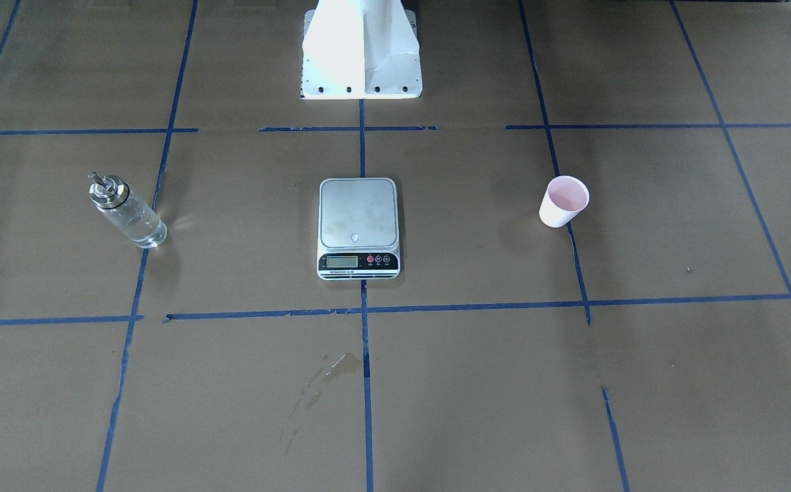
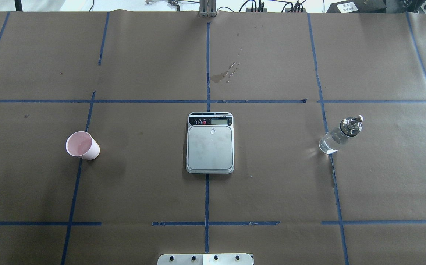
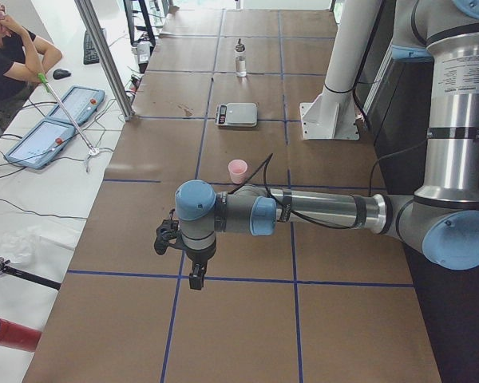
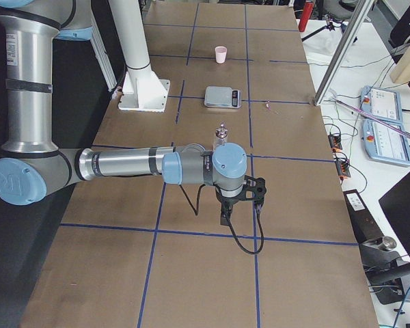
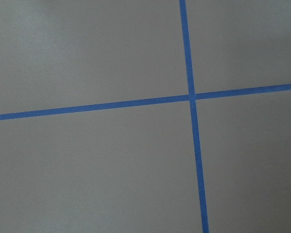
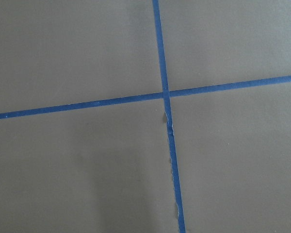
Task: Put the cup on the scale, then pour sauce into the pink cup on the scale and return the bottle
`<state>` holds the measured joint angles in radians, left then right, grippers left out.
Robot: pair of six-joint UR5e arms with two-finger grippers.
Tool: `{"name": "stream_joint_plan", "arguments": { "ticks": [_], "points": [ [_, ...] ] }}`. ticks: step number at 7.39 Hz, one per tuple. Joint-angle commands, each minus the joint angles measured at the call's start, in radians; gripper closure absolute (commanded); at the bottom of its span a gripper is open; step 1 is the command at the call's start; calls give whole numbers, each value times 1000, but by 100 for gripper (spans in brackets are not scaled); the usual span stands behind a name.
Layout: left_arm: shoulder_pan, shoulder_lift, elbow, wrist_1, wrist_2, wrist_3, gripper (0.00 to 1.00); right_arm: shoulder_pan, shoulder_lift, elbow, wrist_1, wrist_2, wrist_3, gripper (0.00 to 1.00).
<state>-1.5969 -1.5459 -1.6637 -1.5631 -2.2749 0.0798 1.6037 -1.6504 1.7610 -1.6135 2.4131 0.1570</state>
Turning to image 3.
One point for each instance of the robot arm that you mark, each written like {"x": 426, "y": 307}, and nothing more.
{"x": 440, "y": 219}

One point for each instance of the red cylinder tube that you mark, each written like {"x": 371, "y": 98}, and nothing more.
{"x": 16, "y": 336}

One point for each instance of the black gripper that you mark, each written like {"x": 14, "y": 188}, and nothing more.
{"x": 199, "y": 258}

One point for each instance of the crumpled clear plastic bag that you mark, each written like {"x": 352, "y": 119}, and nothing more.
{"x": 20, "y": 247}

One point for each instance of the glass sauce bottle metal spout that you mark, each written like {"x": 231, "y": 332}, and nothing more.
{"x": 240, "y": 59}

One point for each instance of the pink paper cup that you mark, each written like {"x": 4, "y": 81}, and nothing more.
{"x": 237, "y": 169}

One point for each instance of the black tripod rod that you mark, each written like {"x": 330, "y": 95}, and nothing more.
{"x": 6, "y": 268}

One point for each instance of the black computer mouse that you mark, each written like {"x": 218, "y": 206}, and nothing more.
{"x": 59, "y": 74}

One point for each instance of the black keyboard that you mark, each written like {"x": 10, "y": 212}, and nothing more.
{"x": 90, "y": 54}

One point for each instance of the near blue teach pendant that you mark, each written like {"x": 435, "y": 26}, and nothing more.
{"x": 41, "y": 144}

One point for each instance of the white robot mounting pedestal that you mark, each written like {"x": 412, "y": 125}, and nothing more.
{"x": 331, "y": 116}

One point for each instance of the white digital kitchen scale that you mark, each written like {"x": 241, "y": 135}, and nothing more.
{"x": 236, "y": 115}

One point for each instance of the seated person in black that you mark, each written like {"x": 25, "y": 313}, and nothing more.
{"x": 23, "y": 56}

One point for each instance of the green-handled metal grabber stick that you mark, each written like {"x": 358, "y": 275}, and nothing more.
{"x": 93, "y": 151}

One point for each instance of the blue teach pendant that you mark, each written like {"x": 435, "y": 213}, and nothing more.
{"x": 41, "y": 144}
{"x": 82, "y": 102}

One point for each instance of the far blue teach pendant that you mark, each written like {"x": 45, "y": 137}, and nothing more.
{"x": 82, "y": 102}

